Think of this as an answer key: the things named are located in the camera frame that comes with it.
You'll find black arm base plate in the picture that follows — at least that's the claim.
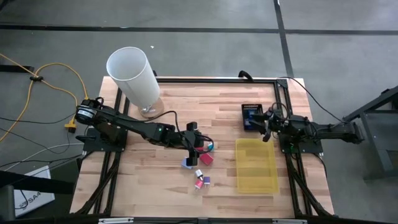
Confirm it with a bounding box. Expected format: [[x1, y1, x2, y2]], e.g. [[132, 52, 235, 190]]
[[279, 129, 330, 154], [75, 126, 128, 153]]

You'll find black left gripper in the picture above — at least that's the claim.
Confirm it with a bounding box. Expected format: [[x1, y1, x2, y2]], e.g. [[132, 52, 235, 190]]
[[178, 121, 205, 166]]

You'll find yellow translucent plastic tray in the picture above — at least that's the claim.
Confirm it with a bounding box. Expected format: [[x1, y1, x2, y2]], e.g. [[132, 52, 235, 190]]
[[234, 138, 280, 194]]

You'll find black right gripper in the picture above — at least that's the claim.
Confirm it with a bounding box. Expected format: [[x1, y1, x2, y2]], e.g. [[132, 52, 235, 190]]
[[248, 108, 293, 143]]

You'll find white floor cable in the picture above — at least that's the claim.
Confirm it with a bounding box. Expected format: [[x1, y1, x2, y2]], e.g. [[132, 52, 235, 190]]
[[4, 142, 85, 172]]

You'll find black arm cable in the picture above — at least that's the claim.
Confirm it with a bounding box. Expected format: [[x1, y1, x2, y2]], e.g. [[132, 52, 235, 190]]
[[149, 110, 181, 138], [279, 77, 345, 124]]

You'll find black side table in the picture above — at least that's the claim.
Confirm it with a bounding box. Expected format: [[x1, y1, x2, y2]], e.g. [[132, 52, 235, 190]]
[[343, 85, 398, 182]]

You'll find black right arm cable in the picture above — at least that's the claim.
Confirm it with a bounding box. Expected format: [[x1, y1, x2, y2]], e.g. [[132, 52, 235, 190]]
[[279, 77, 345, 124]]

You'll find white shade wooden base lamp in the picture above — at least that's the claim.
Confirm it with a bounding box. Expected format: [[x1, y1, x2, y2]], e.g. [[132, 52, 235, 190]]
[[106, 46, 165, 120]]

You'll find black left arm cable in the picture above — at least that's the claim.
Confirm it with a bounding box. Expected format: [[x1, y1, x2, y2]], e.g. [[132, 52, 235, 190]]
[[149, 110, 181, 138]]

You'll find silver metal bracket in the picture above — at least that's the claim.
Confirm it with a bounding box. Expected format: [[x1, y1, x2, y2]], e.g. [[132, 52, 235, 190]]
[[272, 218, 307, 224], [98, 217, 134, 224]]

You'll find black floor strip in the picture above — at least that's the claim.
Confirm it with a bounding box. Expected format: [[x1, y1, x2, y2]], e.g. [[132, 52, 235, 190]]
[[0, 64, 35, 73]]

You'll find black flat bar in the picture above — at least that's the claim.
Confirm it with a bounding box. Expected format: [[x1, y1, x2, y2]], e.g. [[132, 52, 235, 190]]
[[0, 169, 75, 196]]

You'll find yellow extension cable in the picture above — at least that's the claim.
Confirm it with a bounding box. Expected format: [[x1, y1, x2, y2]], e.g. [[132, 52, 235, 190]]
[[0, 52, 91, 144]]

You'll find black mesh basket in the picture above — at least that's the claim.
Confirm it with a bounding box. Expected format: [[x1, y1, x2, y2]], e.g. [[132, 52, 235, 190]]
[[241, 103, 265, 131]]

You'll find white cardboard box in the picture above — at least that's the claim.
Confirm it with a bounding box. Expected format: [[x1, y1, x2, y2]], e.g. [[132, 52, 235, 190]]
[[14, 166, 56, 218]]

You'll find black aluminium table frame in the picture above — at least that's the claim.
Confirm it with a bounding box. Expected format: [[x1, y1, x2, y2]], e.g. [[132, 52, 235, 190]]
[[70, 77, 335, 218]]

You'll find black cable connector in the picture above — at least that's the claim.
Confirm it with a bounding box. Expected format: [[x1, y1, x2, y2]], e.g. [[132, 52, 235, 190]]
[[238, 70, 254, 82]]

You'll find large red plug adapter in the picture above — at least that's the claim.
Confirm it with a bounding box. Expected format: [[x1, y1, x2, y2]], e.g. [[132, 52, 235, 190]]
[[199, 152, 215, 166]]

